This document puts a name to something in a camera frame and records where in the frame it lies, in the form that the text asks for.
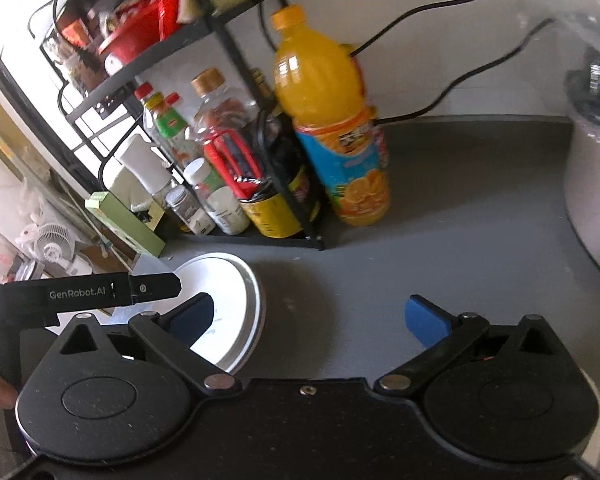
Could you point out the dark sauce bottle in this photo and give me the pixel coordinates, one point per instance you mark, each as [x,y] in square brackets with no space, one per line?
[260,210]

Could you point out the red-capped green-label bottle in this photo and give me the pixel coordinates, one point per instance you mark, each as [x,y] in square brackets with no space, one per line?
[177,125]
[152,110]

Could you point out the orange juice bottle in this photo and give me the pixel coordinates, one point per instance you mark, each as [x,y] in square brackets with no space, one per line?
[325,110]

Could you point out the clear gold-capped bottle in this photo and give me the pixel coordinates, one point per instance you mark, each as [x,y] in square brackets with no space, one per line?
[215,105]

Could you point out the green box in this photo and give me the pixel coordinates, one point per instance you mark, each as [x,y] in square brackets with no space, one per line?
[125,225]

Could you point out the clear plastic bag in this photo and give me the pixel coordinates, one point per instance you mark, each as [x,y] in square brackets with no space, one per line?
[585,25]

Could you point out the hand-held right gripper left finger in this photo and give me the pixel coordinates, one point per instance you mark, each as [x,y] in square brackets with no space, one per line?
[195,317]

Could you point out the white tall cup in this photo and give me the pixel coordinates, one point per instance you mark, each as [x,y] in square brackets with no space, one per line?
[140,170]

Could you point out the black metal rack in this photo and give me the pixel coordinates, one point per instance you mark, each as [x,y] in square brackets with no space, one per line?
[220,30]

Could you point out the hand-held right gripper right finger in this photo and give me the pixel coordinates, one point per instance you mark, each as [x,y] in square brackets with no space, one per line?
[422,320]

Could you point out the white plate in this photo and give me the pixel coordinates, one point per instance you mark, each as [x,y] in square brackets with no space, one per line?
[230,300]

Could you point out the white green-label bottle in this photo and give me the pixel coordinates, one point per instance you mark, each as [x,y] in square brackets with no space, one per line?
[200,172]

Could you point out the white pill bottle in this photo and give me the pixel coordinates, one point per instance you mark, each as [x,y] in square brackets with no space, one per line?
[227,212]

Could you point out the small white fan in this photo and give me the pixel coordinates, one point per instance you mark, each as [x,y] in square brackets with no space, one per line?
[55,250]

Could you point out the small spice jar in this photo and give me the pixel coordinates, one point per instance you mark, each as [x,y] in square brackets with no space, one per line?
[185,207]

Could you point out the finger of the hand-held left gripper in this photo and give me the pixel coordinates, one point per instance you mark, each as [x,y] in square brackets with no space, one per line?
[157,286]

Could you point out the red pot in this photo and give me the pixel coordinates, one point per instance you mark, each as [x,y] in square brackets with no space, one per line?
[130,35]

